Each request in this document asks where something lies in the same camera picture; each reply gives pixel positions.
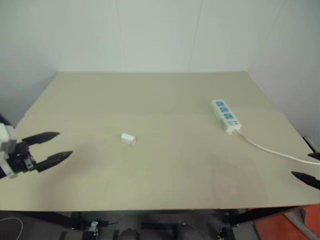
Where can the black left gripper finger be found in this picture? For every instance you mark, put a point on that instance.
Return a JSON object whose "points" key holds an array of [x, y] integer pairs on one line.
{"points": [[53, 158], [41, 137]]}

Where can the orange red floor object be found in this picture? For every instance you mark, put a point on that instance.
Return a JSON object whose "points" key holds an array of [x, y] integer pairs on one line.
{"points": [[275, 228]]}

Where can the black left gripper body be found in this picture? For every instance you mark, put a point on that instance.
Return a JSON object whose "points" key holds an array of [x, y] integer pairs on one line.
{"points": [[21, 160]]}

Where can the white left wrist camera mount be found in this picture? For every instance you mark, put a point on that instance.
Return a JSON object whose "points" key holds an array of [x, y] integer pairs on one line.
{"points": [[5, 136]]}

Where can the teal frame clamp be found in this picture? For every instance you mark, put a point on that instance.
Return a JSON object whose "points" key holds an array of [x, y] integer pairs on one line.
{"points": [[93, 226]]}

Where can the white power strip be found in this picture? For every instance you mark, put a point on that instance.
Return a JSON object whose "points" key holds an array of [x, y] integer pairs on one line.
{"points": [[226, 115]]}

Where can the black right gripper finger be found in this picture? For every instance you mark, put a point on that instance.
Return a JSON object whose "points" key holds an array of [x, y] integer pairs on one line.
{"points": [[316, 155], [308, 179]]}

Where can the black metal table frame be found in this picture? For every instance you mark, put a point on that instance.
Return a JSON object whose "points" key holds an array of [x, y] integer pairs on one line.
{"points": [[250, 216]]}

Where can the dark rounded shape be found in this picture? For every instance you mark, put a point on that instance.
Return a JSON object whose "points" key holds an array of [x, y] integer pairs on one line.
{"points": [[129, 235]]}

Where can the small white plug adapter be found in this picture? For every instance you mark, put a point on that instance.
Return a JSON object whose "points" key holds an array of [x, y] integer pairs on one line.
{"points": [[128, 139]]}

